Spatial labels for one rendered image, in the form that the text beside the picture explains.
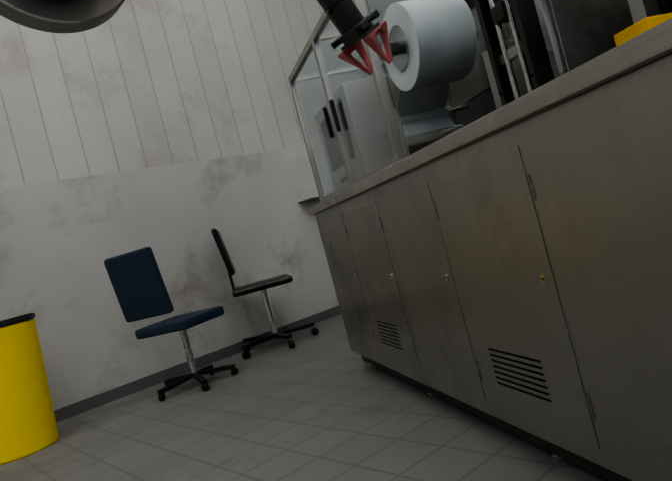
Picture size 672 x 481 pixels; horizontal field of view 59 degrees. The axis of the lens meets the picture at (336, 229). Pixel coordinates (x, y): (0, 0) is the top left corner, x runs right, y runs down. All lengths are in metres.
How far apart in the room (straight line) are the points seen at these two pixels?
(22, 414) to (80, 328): 0.95
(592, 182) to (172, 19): 4.59
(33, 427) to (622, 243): 3.24
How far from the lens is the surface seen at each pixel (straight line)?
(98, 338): 4.53
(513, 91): 1.57
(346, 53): 1.26
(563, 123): 1.20
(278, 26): 5.96
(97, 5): 0.77
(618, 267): 1.18
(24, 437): 3.76
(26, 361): 3.74
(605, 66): 1.06
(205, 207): 4.93
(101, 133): 4.80
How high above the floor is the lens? 0.73
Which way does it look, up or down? level
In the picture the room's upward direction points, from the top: 15 degrees counter-clockwise
